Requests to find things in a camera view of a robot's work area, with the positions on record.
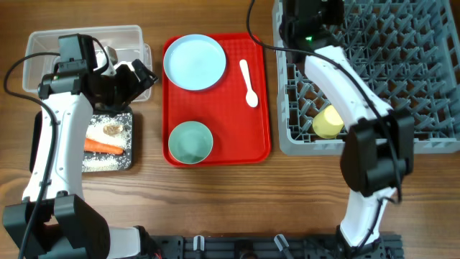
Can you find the green bowl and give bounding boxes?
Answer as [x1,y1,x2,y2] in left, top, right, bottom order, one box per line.
[167,121,213,165]

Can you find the brown food scrap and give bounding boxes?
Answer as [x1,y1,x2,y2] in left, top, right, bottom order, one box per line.
[103,124,124,137]

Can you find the orange carrot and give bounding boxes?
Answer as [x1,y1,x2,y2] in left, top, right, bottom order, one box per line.
[84,138,124,155]

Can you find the red serving tray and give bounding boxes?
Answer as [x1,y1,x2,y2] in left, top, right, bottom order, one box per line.
[162,32,271,167]

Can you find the clear plastic bin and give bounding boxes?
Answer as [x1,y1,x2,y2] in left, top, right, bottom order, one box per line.
[22,25,153,94]

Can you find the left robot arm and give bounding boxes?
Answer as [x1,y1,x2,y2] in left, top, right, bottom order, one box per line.
[3,60,159,258]

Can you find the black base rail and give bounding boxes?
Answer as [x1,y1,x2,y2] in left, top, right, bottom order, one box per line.
[152,235,405,259]

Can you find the white plastic spoon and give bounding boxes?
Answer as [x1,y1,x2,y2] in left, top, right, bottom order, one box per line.
[239,59,259,108]

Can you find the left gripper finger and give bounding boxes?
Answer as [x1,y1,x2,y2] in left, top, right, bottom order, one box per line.
[132,59,158,94]
[114,60,136,73]

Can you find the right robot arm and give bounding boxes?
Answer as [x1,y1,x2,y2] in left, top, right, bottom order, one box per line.
[279,1,414,258]

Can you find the black tray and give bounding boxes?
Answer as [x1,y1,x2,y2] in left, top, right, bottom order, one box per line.
[29,107,134,173]

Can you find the yellow cup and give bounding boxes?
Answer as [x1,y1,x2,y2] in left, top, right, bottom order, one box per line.
[313,105,344,139]

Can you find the grey dishwasher rack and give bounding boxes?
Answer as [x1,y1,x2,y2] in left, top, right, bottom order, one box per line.
[273,0,459,155]

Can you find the light blue plate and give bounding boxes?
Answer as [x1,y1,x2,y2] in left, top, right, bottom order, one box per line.
[163,34,226,91]

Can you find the white rice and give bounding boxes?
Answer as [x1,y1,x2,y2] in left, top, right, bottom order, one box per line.
[81,113,132,173]

